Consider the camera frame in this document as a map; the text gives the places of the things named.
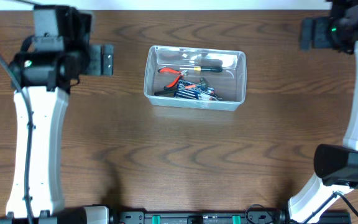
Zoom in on red handled pliers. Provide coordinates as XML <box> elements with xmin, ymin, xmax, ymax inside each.
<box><xmin>157</xmin><ymin>67</ymin><xmax>188</xmax><ymax>90</ymax></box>

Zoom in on blue precision screwdriver set case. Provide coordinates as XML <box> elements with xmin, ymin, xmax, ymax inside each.
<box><xmin>173</xmin><ymin>80</ymin><xmax>218</xmax><ymax>101</ymax></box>

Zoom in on small hammer black handle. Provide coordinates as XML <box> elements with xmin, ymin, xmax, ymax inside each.
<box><xmin>154</xmin><ymin>78</ymin><xmax>208</xmax><ymax>96</ymax></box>

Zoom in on silver ring wrench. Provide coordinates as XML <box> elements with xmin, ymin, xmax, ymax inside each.
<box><xmin>178</xmin><ymin>86</ymin><xmax>223</xmax><ymax>101</ymax></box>

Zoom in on black yellow screwdriver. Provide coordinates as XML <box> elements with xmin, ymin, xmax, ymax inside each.
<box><xmin>180</xmin><ymin>66</ymin><xmax>223</xmax><ymax>73</ymax></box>

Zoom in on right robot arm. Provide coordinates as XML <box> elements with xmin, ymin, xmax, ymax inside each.
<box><xmin>272</xmin><ymin>0</ymin><xmax>358</xmax><ymax>223</ymax></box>

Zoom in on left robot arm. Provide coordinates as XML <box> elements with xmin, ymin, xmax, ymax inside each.
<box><xmin>0</xmin><ymin>4</ymin><xmax>116</xmax><ymax>223</ymax></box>

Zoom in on clear plastic container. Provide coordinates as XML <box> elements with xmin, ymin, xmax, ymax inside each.
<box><xmin>144</xmin><ymin>45</ymin><xmax>247</xmax><ymax>111</ymax></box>

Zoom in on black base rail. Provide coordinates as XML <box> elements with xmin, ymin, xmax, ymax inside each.
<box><xmin>110</xmin><ymin>210</ymin><xmax>351</xmax><ymax>224</ymax></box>

